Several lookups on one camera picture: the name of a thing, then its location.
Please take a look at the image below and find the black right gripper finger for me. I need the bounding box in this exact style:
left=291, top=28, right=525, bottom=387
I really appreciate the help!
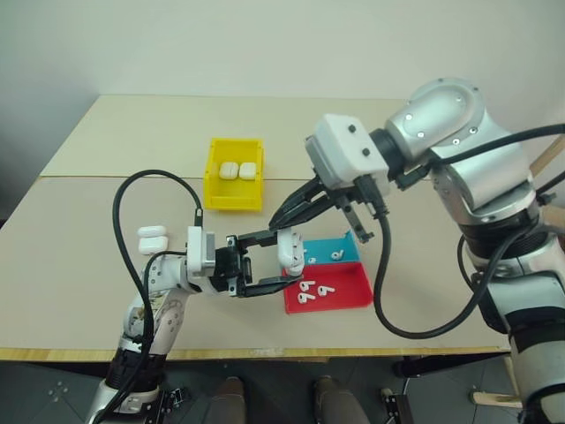
left=274, top=178, right=327, bottom=223
left=268, top=191, right=335, bottom=231

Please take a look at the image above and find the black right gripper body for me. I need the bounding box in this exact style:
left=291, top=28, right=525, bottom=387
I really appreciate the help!
left=323, top=184, right=375, bottom=245

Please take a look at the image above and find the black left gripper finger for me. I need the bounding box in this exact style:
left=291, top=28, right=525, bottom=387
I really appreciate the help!
left=242, top=274, right=303, bottom=298
left=236, top=227, right=283, bottom=249

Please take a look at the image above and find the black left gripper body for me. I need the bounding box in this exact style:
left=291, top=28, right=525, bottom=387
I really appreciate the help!
left=193, top=235, right=255, bottom=298

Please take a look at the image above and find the blue plastic tray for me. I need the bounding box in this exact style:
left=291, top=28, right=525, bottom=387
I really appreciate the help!
left=301, top=229, right=361, bottom=266

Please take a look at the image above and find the yellow plastic bin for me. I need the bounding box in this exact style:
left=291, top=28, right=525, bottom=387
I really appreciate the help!
left=201, top=137, right=266, bottom=214

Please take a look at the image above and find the red plastic tray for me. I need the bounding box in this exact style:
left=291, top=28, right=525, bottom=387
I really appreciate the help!
left=282, top=261, right=373, bottom=315

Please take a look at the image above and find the dark brown rounded shape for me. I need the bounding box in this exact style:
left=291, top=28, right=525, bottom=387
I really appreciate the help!
left=312, top=375, right=354, bottom=424
left=210, top=375, right=246, bottom=424

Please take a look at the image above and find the light wooden slat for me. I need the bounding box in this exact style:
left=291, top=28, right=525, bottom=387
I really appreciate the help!
left=541, top=203, right=565, bottom=253
left=528, top=134, right=565, bottom=178

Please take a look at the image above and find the light wooden block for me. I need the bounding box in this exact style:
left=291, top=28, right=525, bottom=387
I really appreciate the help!
left=468, top=389, right=525, bottom=411

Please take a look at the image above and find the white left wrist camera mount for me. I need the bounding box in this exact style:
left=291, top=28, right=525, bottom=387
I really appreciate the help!
left=184, top=225, right=218, bottom=280

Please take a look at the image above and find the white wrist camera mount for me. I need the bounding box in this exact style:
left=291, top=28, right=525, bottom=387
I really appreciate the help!
left=305, top=113, right=392, bottom=198
left=184, top=225, right=218, bottom=280

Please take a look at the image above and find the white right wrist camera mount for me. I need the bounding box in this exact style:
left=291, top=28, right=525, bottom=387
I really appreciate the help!
left=305, top=113, right=392, bottom=198

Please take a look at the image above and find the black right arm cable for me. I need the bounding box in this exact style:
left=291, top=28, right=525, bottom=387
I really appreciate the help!
left=395, top=123, right=565, bottom=191
left=359, top=176, right=553, bottom=340

